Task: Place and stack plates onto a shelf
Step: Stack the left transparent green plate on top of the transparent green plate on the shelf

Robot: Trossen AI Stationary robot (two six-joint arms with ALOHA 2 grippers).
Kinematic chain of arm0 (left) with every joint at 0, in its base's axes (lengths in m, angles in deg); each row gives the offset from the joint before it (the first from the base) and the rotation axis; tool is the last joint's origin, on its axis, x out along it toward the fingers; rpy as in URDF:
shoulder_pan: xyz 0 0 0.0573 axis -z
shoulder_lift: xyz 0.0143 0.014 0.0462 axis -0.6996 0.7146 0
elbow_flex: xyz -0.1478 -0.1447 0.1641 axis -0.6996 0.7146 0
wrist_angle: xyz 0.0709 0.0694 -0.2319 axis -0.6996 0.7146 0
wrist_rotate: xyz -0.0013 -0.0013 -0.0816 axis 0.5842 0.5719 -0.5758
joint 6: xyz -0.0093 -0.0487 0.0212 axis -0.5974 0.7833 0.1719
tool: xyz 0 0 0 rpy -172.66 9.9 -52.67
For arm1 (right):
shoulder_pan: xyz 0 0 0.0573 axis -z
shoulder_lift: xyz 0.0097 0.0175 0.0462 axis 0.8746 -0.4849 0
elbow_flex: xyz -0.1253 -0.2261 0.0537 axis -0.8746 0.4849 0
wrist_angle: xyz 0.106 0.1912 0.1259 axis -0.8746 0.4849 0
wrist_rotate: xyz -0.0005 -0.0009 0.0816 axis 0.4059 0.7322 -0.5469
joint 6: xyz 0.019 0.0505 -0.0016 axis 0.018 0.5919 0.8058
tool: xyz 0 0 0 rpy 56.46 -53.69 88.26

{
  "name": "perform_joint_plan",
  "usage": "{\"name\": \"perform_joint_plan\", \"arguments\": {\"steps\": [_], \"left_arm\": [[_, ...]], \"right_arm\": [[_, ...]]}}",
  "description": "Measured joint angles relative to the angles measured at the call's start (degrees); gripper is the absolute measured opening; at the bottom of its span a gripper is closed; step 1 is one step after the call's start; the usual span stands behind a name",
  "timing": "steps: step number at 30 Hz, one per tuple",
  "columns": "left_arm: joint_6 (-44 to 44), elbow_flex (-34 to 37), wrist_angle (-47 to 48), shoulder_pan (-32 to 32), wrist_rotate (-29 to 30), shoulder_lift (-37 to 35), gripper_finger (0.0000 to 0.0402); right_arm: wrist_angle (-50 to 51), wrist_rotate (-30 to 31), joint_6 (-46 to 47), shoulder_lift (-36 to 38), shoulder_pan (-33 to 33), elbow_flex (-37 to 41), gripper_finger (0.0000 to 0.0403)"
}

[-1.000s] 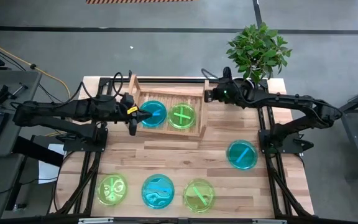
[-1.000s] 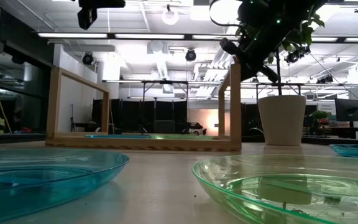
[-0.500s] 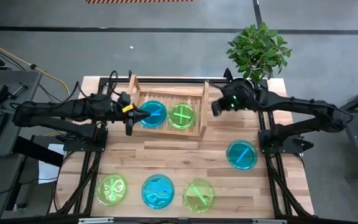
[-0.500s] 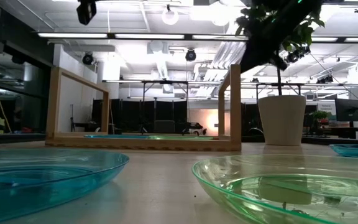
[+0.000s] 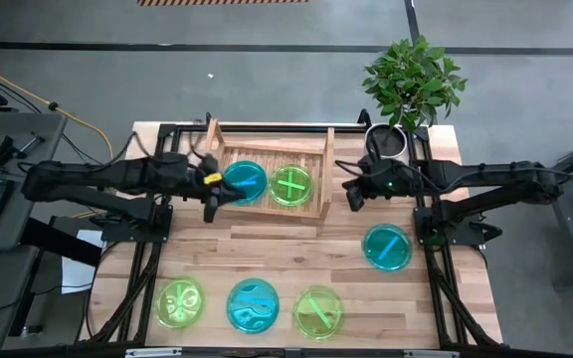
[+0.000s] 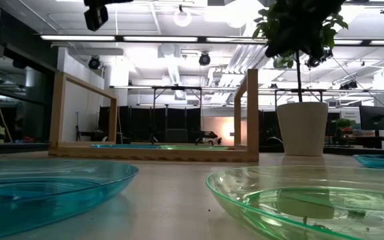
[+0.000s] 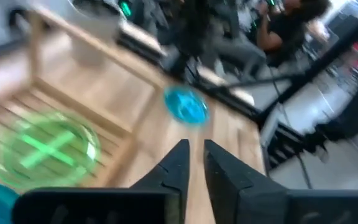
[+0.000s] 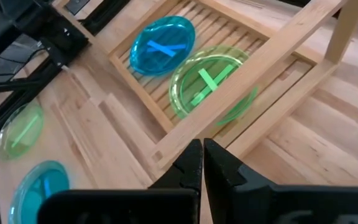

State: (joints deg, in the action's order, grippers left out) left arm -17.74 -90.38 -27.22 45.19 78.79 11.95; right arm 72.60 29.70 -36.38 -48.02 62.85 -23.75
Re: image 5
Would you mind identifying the white plant pot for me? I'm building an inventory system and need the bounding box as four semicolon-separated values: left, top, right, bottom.
364;122;409;160

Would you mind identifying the green leafy plant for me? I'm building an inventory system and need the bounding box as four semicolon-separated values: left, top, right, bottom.
361;34;469;134

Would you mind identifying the green transparent plastic plate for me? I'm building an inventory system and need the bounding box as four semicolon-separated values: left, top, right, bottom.
292;284;346;343
153;276;207;330
268;163;315;208

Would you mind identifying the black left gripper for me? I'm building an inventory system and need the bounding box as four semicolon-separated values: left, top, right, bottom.
186;152;242;224

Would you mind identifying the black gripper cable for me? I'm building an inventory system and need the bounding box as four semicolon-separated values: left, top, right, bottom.
334;158;417;193

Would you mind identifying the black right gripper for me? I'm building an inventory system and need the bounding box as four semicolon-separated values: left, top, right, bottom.
341;158;383;213

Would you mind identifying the blue transparent plastic plate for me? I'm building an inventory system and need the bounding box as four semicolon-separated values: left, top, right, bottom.
225;277;282;335
361;223;415;272
221;159;269;207

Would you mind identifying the white paper sheet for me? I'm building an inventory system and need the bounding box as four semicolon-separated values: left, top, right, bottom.
60;228;106;295

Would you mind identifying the yellow cable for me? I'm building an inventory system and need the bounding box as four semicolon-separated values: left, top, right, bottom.
0;55;114;161

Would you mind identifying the wooden slatted shelf rack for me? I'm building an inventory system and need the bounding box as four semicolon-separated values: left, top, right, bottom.
205;117;336;221

